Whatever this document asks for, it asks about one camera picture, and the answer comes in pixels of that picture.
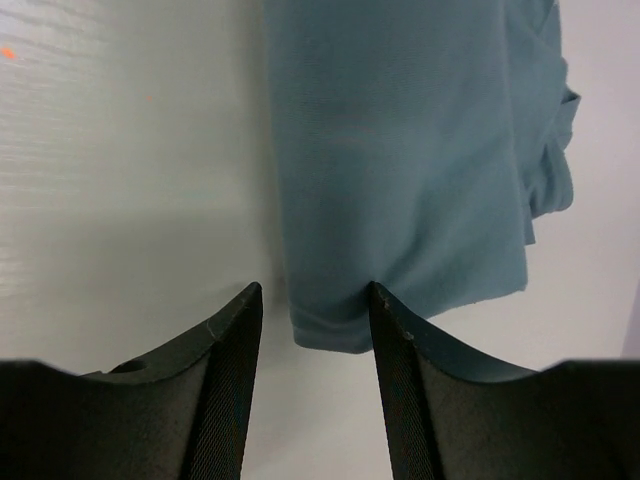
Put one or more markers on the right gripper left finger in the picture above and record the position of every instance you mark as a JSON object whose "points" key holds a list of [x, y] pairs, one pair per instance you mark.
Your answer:
{"points": [[180, 411]]}

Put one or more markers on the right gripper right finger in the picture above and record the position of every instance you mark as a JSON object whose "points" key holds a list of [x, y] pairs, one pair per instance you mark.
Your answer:
{"points": [[454, 412]]}

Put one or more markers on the blue-grey t-shirt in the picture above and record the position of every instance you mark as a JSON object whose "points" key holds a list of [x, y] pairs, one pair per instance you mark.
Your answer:
{"points": [[416, 142]]}

